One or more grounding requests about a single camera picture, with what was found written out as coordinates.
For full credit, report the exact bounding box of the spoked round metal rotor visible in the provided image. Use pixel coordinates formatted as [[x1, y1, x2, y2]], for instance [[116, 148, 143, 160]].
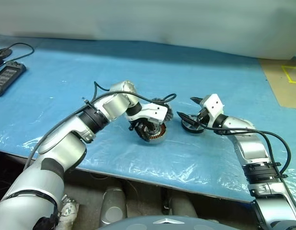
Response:
[[181, 114, 207, 135]]

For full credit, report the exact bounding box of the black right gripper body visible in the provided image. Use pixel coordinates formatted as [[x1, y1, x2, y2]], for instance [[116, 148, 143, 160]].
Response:
[[197, 107, 211, 127]]

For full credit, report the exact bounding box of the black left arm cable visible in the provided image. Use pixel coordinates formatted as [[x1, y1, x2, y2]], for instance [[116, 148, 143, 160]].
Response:
[[24, 81, 177, 171]]

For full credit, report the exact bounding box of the grey round motor housing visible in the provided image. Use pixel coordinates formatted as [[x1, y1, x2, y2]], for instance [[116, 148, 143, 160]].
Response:
[[137, 123, 167, 146]]

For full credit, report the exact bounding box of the white crumpled wrap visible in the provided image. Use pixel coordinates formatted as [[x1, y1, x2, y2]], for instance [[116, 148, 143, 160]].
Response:
[[58, 195, 81, 228]]

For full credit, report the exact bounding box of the grey rounded robot chest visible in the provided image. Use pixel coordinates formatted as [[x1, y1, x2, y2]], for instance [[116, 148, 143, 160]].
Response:
[[97, 214, 239, 230]]

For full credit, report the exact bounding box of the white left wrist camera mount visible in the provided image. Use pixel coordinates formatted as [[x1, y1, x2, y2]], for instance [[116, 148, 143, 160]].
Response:
[[127, 102, 168, 123]]

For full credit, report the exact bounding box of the blue table cover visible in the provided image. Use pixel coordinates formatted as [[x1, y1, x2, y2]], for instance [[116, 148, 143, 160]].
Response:
[[0, 35, 296, 204]]

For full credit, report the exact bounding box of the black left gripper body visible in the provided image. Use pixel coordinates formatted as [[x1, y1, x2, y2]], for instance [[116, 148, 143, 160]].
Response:
[[129, 120, 152, 141]]

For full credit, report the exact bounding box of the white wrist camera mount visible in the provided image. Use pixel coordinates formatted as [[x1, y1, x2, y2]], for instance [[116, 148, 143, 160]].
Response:
[[200, 94, 225, 127], [127, 102, 168, 123]]

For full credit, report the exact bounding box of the white backdrop panel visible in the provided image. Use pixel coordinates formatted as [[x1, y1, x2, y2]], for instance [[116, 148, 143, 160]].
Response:
[[0, 0, 296, 60]]

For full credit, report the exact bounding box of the black handheld controller device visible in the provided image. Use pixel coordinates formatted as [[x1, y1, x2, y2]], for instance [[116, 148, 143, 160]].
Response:
[[0, 60, 27, 98]]

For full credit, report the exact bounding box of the grey rounded cover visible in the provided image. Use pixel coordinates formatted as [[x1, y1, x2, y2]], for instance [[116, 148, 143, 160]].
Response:
[[99, 186, 127, 227], [168, 193, 199, 218]]

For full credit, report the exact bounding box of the thin black cable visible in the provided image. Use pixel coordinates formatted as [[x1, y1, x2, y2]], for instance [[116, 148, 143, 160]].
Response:
[[2, 42, 35, 64]]

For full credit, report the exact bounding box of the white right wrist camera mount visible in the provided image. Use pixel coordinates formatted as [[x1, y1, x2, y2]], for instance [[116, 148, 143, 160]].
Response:
[[200, 94, 225, 127]]

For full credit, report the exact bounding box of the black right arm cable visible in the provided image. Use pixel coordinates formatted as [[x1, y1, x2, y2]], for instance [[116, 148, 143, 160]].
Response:
[[202, 126, 289, 179]]

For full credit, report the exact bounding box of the black adapter block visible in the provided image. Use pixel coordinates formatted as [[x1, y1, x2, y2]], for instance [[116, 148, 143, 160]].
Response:
[[0, 47, 13, 70]]

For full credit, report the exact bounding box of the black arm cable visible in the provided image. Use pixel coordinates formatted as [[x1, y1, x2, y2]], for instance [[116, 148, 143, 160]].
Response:
[[24, 81, 177, 171], [202, 126, 289, 179]]

